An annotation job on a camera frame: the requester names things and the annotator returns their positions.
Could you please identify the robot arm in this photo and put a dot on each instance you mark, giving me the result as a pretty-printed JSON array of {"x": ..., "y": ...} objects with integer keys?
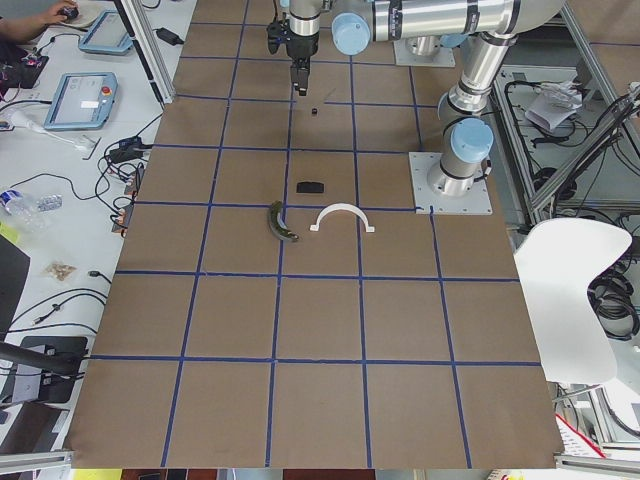
[
  {"x": 497, "y": 23},
  {"x": 302, "y": 25}
]

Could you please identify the aluminium frame post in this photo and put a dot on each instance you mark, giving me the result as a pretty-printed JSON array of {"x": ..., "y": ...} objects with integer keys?
[{"x": 140, "y": 32}]

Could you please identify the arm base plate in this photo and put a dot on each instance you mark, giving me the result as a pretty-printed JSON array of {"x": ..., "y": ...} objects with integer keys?
[
  {"x": 425, "y": 51},
  {"x": 435, "y": 192}
]

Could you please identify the black brake pad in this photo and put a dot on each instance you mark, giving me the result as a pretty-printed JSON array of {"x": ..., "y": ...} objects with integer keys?
[{"x": 310, "y": 188}]

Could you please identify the white curved plastic bracket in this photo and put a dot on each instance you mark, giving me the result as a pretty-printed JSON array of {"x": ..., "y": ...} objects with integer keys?
[{"x": 342, "y": 209}]

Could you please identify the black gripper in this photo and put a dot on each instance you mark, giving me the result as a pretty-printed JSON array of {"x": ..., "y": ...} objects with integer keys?
[{"x": 303, "y": 48}]

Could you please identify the black laptop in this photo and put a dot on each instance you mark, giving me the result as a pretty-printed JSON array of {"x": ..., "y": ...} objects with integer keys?
[{"x": 14, "y": 268}]

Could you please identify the green brake shoe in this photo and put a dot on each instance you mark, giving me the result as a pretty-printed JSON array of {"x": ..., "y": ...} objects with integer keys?
[{"x": 277, "y": 225}]

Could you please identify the blue teach pendant near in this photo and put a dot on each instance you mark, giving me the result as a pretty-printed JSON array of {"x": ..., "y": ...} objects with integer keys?
[{"x": 82, "y": 101}]

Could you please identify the plastic water bottle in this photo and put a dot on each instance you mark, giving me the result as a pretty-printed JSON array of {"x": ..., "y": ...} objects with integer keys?
[{"x": 22, "y": 206}]

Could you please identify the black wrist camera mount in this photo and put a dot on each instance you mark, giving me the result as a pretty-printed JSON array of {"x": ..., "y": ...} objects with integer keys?
[{"x": 277, "y": 35}]

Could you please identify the person hand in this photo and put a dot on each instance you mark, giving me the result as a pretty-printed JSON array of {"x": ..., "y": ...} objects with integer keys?
[{"x": 60, "y": 12}]

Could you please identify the black power adapter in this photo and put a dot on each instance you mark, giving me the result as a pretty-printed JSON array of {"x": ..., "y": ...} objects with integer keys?
[{"x": 168, "y": 36}]

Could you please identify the white chair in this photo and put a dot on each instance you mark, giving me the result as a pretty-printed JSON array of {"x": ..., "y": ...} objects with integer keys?
[{"x": 556, "y": 263}]

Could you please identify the blue teach pendant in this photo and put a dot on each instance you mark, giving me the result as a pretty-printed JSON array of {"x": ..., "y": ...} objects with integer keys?
[
  {"x": 107, "y": 35},
  {"x": 82, "y": 101}
]

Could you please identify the blue teach pendant far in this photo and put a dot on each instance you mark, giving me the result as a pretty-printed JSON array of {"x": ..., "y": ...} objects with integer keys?
[{"x": 107, "y": 35}]

